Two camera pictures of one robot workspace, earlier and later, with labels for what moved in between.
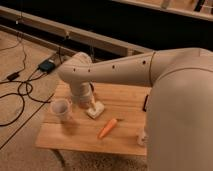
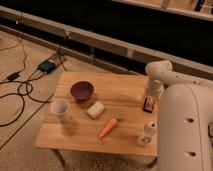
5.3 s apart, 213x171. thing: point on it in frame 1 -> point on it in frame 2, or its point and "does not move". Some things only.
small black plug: [11, 77] does not move
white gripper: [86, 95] -> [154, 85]
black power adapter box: [46, 66] does not move
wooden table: [115, 122] does not move
